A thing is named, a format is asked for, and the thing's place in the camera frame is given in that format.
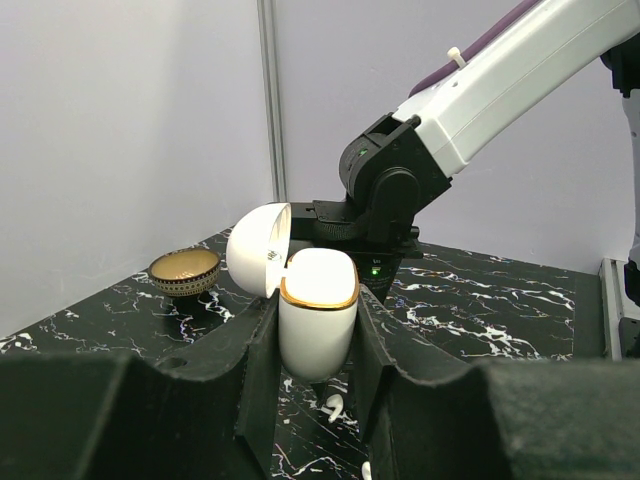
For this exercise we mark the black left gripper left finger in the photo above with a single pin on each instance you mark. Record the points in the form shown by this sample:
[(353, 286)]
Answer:
[(207, 411)]

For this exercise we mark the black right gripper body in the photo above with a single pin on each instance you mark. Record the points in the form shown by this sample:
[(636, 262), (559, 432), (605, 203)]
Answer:
[(340, 226)]

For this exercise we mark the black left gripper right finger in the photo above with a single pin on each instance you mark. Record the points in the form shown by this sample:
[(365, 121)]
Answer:
[(425, 414)]

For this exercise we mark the white oval charging case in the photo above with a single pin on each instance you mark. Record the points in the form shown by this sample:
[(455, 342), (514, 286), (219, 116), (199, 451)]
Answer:
[(317, 290)]

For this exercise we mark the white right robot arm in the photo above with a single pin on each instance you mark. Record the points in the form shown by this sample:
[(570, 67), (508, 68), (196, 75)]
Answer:
[(408, 158)]

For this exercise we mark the black marbled mat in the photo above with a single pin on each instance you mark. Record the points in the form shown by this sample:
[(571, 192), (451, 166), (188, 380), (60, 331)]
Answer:
[(469, 304)]

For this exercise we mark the white earbud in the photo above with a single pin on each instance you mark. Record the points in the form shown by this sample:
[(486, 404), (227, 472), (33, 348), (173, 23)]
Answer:
[(333, 407), (366, 472)]

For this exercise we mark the gold bowl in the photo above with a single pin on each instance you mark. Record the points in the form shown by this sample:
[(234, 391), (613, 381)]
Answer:
[(186, 272)]

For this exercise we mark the white earbud lower centre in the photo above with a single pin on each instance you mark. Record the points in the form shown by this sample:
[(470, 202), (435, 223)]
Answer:
[(366, 472)]

